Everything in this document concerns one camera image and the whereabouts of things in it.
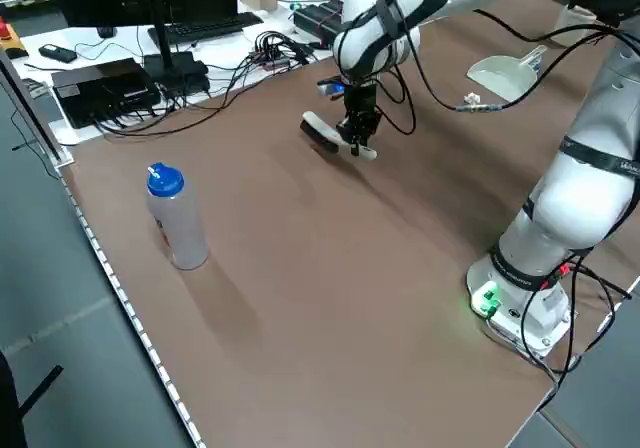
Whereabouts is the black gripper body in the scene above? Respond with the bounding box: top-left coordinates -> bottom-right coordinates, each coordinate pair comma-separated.
342,83 -> 380,118

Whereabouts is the white brush with black bristles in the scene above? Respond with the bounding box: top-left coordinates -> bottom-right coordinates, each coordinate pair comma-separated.
299,111 -> 378,162

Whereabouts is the pale green plastic dustpan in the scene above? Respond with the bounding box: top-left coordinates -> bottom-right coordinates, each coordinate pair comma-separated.
467,45 -> 549,102

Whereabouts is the black finned power supply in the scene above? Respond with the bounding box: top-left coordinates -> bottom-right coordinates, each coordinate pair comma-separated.
293,0 -> 351,48

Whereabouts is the black keyboard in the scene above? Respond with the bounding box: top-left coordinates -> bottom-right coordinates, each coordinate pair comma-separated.
147,11 -> 265,46

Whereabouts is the black monitor stand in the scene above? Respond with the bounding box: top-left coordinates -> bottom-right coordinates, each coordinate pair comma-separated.
140,0 -> 210,85

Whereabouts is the clear bottle with blue cap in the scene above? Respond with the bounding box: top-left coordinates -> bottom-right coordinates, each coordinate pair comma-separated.
145,162 -> 210,271

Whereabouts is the flat black electronics box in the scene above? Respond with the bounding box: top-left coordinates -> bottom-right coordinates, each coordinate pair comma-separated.
51,57 -> 163,130

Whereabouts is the small black handheld device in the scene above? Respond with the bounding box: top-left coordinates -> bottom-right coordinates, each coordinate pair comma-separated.
38,43 -> 79,64

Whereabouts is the clear acrylic side panel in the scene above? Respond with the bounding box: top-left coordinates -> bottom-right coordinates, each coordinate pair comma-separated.
0,46 -> 74,170

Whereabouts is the red emergency stop button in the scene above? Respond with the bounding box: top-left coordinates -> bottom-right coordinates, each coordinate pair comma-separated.
0,16 -> 26,60

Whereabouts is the black cable hub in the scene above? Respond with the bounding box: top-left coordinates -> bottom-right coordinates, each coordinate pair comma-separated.
252,30 -> 317,72

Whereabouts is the black desk cable bundle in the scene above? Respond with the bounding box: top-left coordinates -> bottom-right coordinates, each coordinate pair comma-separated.
94,47 -> 321,139

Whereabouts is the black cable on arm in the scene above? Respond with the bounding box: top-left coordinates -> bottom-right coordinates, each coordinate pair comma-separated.
384,8 -> 631,137

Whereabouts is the black base cable of arm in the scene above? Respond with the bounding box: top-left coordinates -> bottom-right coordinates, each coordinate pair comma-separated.
519,250 -> 634,387

